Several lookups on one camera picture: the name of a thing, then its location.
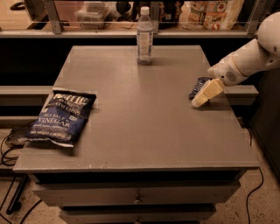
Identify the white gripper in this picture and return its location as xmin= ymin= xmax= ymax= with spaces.
xmin=192 ymin=53 xmax=248 ymax=108

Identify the dark blue rxbar wrapper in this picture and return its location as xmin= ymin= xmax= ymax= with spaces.
xmin=188 ymin=77 xmax=211 ymax=100

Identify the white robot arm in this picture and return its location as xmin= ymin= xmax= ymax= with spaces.
xmin=192 ymin=12 xmax=280 ymax=108

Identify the colourful snack bag background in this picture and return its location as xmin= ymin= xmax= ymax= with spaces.
xmin=183 ymin=0 xmax=244 ymax=31

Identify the blue kettle chip bag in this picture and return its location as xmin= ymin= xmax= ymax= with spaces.
xmin=24 ymin=88 xmax=96 ymax=147

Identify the dark package on shelf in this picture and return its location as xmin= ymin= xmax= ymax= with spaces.
xmin=158 ymin=1 xmax=184 ymax=30

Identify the clear plastic water bottle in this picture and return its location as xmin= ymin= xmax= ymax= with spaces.
xmin=136 ymin=6 xmax=153 ymax=65

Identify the grey drawer cabinet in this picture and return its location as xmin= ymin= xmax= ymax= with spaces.
xmin=15 ymin=45 xmax=259 ymax=224

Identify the round metal drawer knob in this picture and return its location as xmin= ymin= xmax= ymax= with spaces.
xmin=134 ymin=195 xmax=143 ymax=205

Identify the clear plastic container background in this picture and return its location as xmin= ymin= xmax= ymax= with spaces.
xmin=74 ymin=1 xmax=109 ymax=29

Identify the black cable right floor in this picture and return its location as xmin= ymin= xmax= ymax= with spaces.
xmin=239 ymin=117 xmax=265 ymax=224

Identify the grey metal shelf rail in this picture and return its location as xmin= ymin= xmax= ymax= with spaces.
xmin=0 ymin=0 xmax=280 ymax=39

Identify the black cables left floor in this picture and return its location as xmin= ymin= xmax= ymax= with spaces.
xmin=0 ymin=121 xmax=43 ymax=224

